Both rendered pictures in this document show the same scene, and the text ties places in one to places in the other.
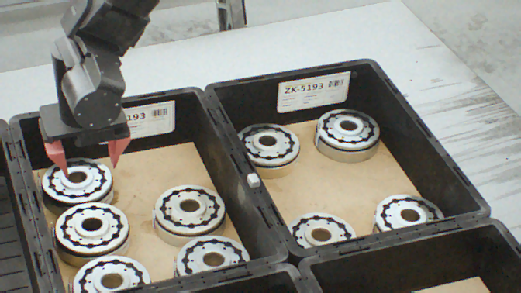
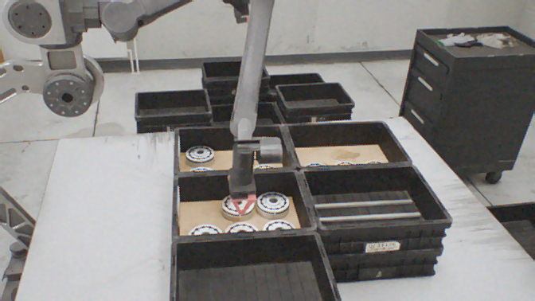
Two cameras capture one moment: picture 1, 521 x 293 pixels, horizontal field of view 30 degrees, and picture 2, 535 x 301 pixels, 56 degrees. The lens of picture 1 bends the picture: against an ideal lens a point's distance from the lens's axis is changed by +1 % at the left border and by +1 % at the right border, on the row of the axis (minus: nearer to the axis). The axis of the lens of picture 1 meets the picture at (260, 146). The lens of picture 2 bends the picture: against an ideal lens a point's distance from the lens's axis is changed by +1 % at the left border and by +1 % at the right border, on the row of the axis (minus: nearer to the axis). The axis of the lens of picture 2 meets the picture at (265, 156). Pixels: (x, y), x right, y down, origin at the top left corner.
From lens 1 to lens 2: 145 cm
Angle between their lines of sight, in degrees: 61
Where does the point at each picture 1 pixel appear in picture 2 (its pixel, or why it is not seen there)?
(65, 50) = (247, 148)
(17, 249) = (238, 268)
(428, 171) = not seen: hidden behind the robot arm
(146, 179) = (202, 220)
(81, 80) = (271, 146)
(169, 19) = not seen: outside the picture
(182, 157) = (190, 207)
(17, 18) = not seen: outside the picture
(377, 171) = (222, 157)
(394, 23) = (80, 145)
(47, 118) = (242, 189)
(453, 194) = (260, 133)
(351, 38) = (82, 159)
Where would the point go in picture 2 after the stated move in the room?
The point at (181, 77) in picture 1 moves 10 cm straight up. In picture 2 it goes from (76, 222) to (71, 199)
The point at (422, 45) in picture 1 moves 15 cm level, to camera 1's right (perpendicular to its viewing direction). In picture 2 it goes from (103, 142) to (120, 125)
